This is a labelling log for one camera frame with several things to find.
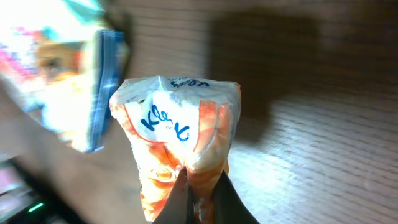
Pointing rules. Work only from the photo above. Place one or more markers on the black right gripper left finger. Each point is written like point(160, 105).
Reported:
point(179, 205)

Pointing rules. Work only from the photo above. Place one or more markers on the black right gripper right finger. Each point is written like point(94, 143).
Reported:
point(229, 209)

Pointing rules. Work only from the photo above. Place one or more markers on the orange tissue pack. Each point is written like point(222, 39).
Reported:
point(178, 123)

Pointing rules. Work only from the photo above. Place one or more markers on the yellow snack bag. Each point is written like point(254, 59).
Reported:
point(61, 61)

